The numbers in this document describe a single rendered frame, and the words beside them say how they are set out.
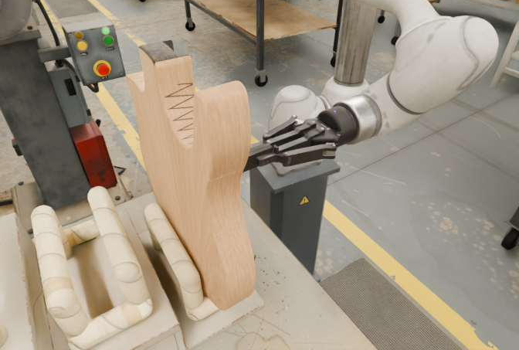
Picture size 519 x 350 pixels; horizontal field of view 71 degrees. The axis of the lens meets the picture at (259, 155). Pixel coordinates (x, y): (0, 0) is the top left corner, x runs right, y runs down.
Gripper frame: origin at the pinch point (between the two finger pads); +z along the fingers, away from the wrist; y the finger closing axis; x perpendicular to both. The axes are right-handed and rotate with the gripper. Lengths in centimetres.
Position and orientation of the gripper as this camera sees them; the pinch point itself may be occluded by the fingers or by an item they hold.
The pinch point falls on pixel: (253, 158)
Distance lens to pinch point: 61.8
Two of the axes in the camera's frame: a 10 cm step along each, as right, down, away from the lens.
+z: -8.5, 3.2, -4.3
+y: -5.3, -5.2, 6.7
